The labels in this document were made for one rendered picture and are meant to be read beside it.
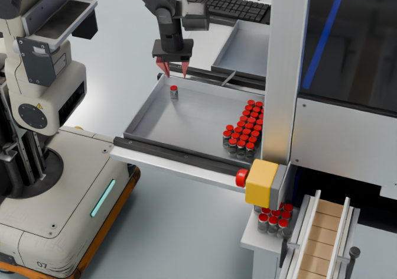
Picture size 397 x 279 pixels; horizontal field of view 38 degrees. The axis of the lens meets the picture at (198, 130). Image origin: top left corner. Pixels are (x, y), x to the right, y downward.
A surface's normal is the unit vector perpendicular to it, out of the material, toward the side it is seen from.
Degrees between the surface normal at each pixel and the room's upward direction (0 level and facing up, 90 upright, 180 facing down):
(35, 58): 90
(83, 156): 0
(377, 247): 90
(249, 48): 0
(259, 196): 90
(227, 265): 0
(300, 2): 90
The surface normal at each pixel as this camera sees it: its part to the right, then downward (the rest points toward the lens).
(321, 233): -0.03, -0.73
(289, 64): -0.35, 0.65
